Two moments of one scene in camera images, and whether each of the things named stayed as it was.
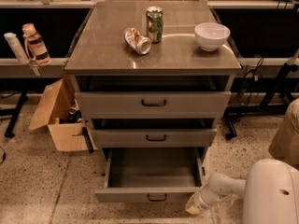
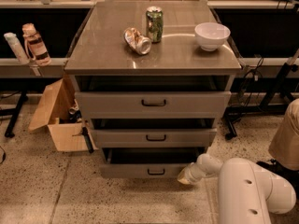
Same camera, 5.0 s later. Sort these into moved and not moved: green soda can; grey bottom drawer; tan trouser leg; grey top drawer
Moved: grey bottom drawer
Not moved: tan trouser leg; grey top drawer; green soda can
